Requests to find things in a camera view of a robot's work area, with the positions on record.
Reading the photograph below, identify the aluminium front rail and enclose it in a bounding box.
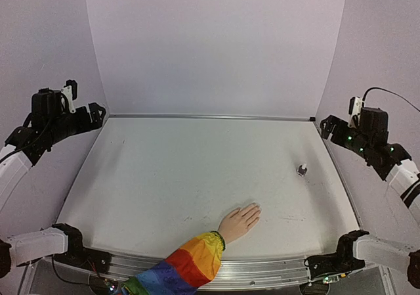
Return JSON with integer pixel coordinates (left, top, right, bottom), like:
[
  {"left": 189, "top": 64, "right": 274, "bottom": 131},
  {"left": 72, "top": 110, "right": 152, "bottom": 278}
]
[{"left": 31, "top": 248, "right": 385, "bottom": 291}]

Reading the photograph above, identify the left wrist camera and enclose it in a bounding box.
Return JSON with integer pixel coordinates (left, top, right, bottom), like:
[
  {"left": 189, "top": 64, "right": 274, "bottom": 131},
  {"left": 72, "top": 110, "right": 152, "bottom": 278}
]
[{"left": 61, "top": 79, "right": 77, "bottom": 114}]

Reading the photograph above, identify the aluminium back edge strip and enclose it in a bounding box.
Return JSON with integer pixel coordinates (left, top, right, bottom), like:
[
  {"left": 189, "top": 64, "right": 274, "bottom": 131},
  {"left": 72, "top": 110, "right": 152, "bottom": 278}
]
[{"left": 110, "top": 114, "right": 316, "bottom": 122}]

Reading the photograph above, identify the purple nail polish bottle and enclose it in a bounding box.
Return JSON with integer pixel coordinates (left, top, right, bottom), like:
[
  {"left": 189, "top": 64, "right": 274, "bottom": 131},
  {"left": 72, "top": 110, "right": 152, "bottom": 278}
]
[{"left": 297, "top": 165, "right": 308, "bottom": 177}]

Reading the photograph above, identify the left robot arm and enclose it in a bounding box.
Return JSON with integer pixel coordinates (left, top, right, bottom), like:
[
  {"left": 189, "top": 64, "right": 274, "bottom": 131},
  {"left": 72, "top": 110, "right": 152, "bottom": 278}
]
[{"left": 1, "top": 83, "right": 106, "bottom": 277}]

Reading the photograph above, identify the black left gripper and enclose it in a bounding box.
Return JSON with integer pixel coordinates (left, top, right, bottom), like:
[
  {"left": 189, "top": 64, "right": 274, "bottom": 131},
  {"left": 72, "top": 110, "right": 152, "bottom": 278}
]
[{"left": 47, "top": 101, "right": 106, "bottom": 143}]

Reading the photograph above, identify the black right camera cable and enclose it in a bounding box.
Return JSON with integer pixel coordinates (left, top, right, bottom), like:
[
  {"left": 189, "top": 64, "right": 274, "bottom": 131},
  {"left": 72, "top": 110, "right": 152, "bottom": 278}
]
[{"left": 360, "top": 87, "right": 420, "bottom": 115}]

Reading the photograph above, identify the mannequin hand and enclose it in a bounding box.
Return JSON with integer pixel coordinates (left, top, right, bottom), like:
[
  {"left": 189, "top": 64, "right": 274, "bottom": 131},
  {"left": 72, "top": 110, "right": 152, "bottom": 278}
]
[{"left": 217, "top": 203, "right": 261, "bottom": 244}]

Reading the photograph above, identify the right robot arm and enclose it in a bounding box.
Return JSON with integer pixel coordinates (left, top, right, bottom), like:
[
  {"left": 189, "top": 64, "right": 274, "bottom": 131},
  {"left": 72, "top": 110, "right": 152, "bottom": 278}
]
[{"left": 304, "top": 107, "right": 419, "bottom": 288}]

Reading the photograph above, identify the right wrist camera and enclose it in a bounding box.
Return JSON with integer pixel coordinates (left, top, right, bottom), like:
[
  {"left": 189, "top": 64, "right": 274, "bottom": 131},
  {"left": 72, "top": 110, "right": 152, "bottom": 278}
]
[{"left": 348, "top": 97, "right": 364, "bottom": 129}]

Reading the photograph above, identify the rainbow sleeve forearm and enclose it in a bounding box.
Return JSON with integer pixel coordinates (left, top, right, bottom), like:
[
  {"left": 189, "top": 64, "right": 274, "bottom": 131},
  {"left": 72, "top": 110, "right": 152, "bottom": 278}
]
[{"left": 114, "top": 231, "right": 226, "bottom": 294}]

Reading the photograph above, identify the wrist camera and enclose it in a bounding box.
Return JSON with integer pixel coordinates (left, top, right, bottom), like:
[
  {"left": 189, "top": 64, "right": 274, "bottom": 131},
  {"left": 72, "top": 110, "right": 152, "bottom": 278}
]
[
  {"left": 348, "top": 97, "right": 364, "bottom": 129},
  {"left": 61, "top": 79, "right": 77, "bottom": 114}
]

